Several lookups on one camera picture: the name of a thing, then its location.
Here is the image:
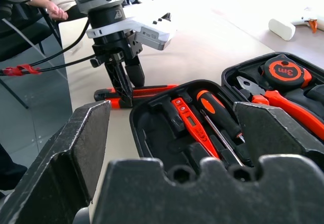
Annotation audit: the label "white glue gun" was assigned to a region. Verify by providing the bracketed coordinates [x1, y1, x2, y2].
[268, 6, 324, 42]

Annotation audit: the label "orange handled pliers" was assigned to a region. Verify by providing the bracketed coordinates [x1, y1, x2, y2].
[236, 75, 324, 141]

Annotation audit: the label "red cable tape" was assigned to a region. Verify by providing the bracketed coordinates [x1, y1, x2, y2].
[2, 63, 43, 77]

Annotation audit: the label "orange black tape measure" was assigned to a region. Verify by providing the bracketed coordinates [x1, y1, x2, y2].
[258, 54, 313, 91]

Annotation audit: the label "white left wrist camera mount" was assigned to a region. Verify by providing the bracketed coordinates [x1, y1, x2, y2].
[85, 12, 178, 52]

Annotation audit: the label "orange voltage tester pen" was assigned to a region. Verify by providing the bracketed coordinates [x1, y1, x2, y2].
[171, 97, 220, 160]

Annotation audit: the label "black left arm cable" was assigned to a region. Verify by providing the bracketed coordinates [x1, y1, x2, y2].
[0, 18, 98, 76]

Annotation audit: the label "black orange handled screwdriver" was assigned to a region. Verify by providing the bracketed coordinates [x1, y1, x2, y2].
[200, 108, 245, 167]
[195, 89, 246, 144]

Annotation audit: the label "black orange utility knife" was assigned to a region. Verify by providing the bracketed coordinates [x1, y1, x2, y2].
[93, 84, 180, 110]

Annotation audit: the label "black tool case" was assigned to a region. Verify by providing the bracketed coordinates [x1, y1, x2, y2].
[129, 52, 324, 174]

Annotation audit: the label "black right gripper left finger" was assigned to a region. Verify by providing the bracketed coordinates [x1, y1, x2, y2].
[0, 100, 112, 224]

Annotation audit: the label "person's right hand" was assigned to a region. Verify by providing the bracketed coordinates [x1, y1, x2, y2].
[46, 1, 69, 21]

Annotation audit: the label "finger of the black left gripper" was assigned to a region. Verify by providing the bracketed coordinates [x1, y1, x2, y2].
[124, 56, 146, 88]
[104, 58, 134, 109]

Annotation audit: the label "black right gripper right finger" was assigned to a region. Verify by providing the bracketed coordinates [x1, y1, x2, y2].
[232, 101, 324, 171]

